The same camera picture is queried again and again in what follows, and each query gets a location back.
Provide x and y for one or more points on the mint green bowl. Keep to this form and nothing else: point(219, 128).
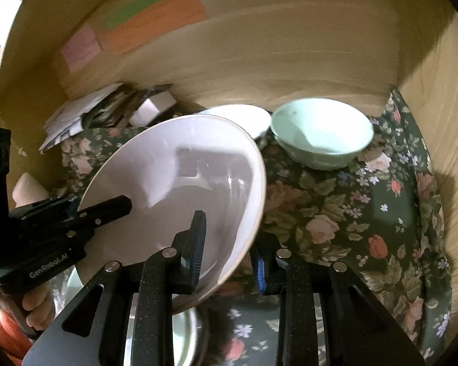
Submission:
point(321, 133)

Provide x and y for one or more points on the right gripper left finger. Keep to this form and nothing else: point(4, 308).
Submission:
point(126, 303)

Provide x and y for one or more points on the small white box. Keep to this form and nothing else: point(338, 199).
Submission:
point(151, 108)

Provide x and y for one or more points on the orange sticky note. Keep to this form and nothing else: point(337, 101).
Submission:
point(151, 23)

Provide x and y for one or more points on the stack of white papers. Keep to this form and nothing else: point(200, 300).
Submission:
point(101, 107)

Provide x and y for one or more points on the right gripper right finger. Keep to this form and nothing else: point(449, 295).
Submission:
point(329, 305)

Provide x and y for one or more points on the floral tablecloth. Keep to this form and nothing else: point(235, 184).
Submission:
point(382, 215)

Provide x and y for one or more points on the mint green plate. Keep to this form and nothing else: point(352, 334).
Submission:
point(185, 326)

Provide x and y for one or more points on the pink bowl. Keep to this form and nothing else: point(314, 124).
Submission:
point(169, 171)

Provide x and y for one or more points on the green sticky note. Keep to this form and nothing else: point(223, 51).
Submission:
point(125, 11)

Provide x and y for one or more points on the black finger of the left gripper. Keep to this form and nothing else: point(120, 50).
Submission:
point(100, 214)

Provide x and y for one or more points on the left hand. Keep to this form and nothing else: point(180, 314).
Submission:
point(39, 305)

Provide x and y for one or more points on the white bowl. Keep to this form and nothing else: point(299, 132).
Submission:
point(254, 120)

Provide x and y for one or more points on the pink sticky note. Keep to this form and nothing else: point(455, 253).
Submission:
point(81, 48)

